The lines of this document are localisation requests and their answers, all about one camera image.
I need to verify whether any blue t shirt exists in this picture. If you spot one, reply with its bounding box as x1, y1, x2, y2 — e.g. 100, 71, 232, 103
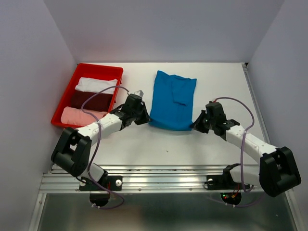
149, 70, 197, 131

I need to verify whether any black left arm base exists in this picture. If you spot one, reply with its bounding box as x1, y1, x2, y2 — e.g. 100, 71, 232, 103
76, 175, 123, 192

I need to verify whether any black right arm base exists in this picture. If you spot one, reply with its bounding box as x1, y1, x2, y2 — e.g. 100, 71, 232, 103
203, 163, 242, 190

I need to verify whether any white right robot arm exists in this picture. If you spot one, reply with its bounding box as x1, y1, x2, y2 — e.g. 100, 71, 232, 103
191, 102, 301, 197

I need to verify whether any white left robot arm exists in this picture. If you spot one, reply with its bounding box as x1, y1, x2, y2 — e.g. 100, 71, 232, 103
51, 92, 150, 190

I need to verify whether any maroon rolled t shirt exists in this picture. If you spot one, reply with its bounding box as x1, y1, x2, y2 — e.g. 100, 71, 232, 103
71, 90, 113, 112

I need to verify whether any white rolled t shirt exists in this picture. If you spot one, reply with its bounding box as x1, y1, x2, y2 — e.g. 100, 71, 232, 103
75, 77, 117, 94

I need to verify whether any pink rolled t shirt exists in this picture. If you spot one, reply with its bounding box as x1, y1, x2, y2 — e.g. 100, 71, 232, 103
61, 107, 107, 127

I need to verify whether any red plastic tray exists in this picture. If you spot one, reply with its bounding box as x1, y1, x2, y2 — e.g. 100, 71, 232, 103
51, 63, 124, 128

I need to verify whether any aluminium frame rail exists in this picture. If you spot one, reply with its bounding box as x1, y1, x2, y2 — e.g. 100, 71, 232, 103
38, 165, 295, 193

